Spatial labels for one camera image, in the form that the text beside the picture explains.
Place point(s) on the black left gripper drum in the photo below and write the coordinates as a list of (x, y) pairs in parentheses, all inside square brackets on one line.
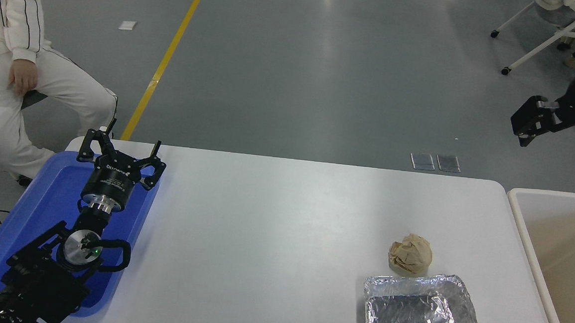
[(110, 183)]

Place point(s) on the silver foil tray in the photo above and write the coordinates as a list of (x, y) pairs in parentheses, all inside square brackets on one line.
[(418, 314)]

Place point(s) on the person's left forearm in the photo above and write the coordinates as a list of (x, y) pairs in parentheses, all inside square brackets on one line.
[(28, 41)]

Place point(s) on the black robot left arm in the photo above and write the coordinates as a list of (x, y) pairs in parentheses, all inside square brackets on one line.
[(40, 281)]

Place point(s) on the metal floor plate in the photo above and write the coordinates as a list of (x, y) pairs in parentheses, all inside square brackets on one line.
[(448, 163), (423, 161)]

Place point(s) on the person's left hand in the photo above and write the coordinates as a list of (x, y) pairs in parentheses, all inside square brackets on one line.
[(23, 76)]

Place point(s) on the blue plastic tray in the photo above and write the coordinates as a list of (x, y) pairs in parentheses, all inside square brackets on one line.
[(55, 202)]

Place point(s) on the white wheeled chair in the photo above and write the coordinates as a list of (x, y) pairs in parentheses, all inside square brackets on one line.
[(557, 38)]

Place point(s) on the dark stool seat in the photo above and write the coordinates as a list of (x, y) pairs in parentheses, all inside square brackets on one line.
[(34, 98)]

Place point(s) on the yellow floor tape line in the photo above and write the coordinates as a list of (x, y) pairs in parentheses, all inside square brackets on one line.
[(166, 59)]

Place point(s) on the white paper scrap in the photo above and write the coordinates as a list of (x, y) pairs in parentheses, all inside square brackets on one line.
[(127, 25)]

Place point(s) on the large pale bin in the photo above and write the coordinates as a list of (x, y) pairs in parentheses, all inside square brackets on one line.
[(568, 258)]

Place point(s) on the crumpled tan paper ball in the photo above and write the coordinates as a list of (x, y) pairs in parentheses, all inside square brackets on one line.
[(411, 256)]

